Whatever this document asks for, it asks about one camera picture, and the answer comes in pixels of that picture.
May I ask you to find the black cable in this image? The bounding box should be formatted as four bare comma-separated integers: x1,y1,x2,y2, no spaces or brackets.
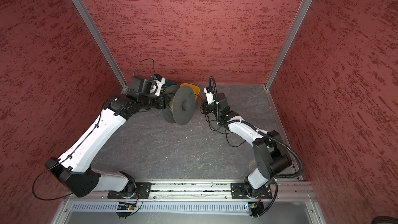
166,91,246,148

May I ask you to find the teal plastic bin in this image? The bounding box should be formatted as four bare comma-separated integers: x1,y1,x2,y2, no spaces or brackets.
164,80,176,88

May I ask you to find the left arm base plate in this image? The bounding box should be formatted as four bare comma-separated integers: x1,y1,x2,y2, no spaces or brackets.
107,182,152,200

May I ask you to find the left aluminium corner post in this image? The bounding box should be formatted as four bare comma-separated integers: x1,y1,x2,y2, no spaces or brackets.
72,0,127,89

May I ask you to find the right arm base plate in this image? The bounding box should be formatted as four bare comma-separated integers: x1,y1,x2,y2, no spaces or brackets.
230,183,273,200

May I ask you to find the right aluminium corner post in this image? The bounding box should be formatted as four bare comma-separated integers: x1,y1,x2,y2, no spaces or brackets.
264,0,313,91

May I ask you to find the white vented cable duct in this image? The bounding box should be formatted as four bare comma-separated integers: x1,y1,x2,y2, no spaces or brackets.
70,201,249,215

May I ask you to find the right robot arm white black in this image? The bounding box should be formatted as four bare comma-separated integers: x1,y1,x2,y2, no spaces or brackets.
201,87,292,198

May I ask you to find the black corrugated hose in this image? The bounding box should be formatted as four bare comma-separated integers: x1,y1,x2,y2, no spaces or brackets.
208,76,304,179

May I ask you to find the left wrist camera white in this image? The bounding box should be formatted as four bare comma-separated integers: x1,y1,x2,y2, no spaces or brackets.
150,74,166,96

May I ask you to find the grey cable spool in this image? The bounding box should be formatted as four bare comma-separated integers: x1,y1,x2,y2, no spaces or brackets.
162,85,195,125

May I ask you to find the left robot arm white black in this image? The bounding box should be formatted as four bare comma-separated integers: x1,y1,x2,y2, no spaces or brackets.
45,94,171,199

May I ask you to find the aluminium corner post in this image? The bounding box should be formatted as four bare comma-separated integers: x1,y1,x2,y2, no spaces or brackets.
264,0,313,91
72,0,127,89

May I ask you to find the yellow plastic bin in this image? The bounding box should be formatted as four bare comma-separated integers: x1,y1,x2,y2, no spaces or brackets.
179,83,200,100

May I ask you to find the aluminium front rail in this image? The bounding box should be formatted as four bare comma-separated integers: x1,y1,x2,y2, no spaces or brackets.
65,179,316,202

